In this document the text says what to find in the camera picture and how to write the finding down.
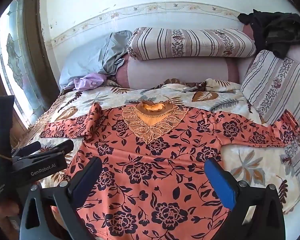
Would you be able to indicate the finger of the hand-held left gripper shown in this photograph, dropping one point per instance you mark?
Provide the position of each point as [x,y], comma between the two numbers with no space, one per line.
[60,147]
[27,148]

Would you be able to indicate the orange floral shirt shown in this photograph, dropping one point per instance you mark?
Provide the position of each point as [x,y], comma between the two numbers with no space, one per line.
[152,167]

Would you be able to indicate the person's left hand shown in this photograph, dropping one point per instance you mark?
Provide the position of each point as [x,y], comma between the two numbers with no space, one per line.
[7,208]

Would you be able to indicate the striped bolster pillow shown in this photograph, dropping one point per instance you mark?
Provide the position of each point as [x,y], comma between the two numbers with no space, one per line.
[190,42]

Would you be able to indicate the brown patterned cloth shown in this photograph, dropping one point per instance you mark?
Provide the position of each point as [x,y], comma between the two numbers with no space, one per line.
[180,82]

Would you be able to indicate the leaf print bed blanket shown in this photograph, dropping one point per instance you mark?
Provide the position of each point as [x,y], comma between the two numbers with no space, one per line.
[252,160]

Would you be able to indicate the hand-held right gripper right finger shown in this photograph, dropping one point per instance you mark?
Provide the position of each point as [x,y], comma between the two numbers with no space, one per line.
[220,185]

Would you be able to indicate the grey blue pillow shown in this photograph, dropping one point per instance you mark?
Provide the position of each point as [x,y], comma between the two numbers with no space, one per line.
[82,60]

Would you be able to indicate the black garment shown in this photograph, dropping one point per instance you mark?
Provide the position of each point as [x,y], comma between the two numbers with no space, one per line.
[272,30]

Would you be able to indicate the mauve padded headboard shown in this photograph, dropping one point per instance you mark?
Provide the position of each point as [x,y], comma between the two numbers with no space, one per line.
[177,72]

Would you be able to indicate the striped flat pillow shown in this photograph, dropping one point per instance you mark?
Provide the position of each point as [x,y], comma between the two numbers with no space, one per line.
[277,85]

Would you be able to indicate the purple floral cloth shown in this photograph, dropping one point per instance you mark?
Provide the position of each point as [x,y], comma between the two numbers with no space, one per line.
[88,82]

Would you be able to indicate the brown wooden window frame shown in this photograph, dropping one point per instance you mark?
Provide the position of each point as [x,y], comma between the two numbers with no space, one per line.
[35,42]

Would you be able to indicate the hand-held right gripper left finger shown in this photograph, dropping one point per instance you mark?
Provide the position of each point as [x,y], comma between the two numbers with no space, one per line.
[87,177]

